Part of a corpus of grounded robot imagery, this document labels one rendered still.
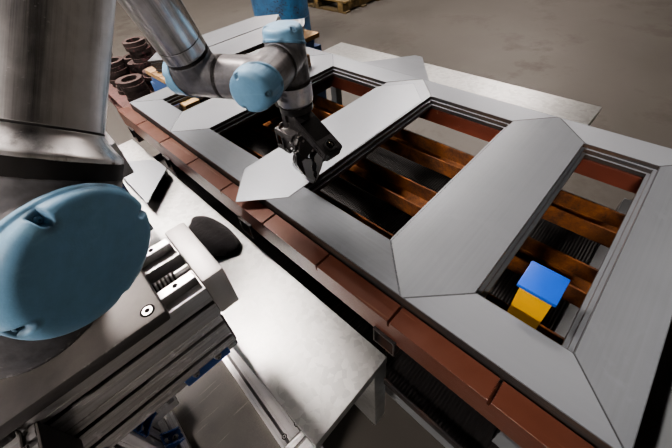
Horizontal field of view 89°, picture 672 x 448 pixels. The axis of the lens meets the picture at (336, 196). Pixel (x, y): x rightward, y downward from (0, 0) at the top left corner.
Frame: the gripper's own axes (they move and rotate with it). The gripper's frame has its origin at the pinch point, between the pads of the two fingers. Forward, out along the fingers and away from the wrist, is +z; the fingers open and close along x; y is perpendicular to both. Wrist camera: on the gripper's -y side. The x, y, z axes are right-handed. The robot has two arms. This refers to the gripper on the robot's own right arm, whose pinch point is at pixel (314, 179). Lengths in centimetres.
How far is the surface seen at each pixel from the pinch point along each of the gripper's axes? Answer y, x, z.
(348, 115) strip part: 14.8, -28.4, 0.6
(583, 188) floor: -44, -152, 85
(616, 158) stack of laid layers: -51, -53, 2
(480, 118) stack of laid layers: -17, -52, 3
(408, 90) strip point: 9, -52, 1
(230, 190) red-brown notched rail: 17.0, 14.6, 2.8
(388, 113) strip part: 5.5, -36.4, 0.7
